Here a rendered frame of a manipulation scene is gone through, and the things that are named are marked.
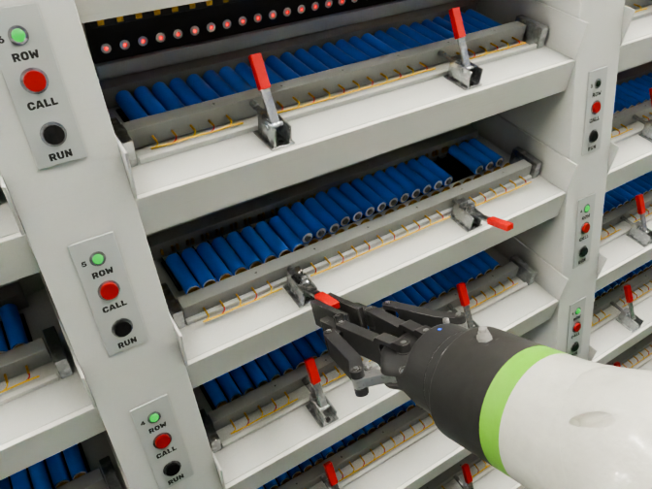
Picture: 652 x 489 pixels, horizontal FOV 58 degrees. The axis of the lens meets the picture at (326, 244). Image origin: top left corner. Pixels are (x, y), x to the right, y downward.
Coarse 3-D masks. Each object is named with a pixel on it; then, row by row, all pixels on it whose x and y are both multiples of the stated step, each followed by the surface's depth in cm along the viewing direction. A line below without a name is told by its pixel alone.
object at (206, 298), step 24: (504, 168) 87; (528, 168) 88; (456, 192) 82; (480, 192) 85; (384, 216) 78; (408, 216) 78; (336, 240) 74; (360, 240) 75; (264, 264) 70; (288, 264) 70; (312, 264) 72; (216, 288) 67; (240, 288) 68; (192, 312) 66
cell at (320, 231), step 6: (294, 204) 80; (300, 204) 80; (294, 210) 79; (300, 210) 79; (306, 210) 79; (300, 216) 79; (306, 216) 78; (312, 216) 78; (306, 222) 78; (312, 222) 77; (318, 222) 77; (312, 228) 77; (318, 228) 76; (324, 228) 77; (318, 234) 77; (324, 234) 77
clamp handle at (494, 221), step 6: (474, 216) 79; (480, 216) 78; (486, 216) 78; (492, 216) 77; (492, 222) 76; (498, 222) 75; (504, 222) 75; (510, 222) 75; (504, 228) 74; (510, 228) 74
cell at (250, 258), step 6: (228, 234) 75; (234, 234) 75; (228, 240) 75; (234, 240) 74; (240, 240) 74; (234, 246) 74; (240, 246) 73; (246, 246) 73; (240, 252) 73; (246, 252) 72; (252, 252) 72; (246, 258) 72; (252, 258) 72; (258, 258) 72; (246, 264) 72; (252, 264) 71
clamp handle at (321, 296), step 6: (306, 276) 68; (300, 282) 68; (306, 282) 69; (306, 288) 67; (312, 288) 67; (312, 294) 66; (318, 294) 65; (324, 294) 65; (324, 300) 64; (330, 300) 64; (336, 300) 63; (336, 306) 63
